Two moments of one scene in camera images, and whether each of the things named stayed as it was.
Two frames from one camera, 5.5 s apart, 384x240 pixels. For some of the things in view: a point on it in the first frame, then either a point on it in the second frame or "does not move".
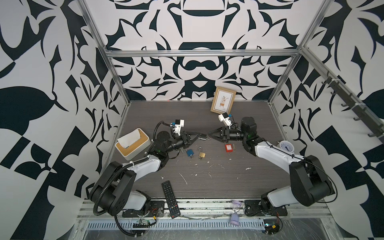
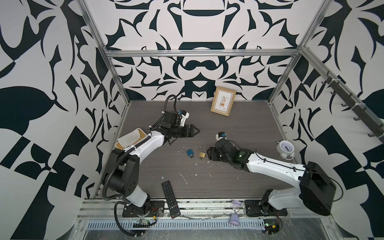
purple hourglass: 235,218 does not move
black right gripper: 225,135 to 212,155
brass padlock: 201,154 does not move
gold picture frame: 223,100 does not move
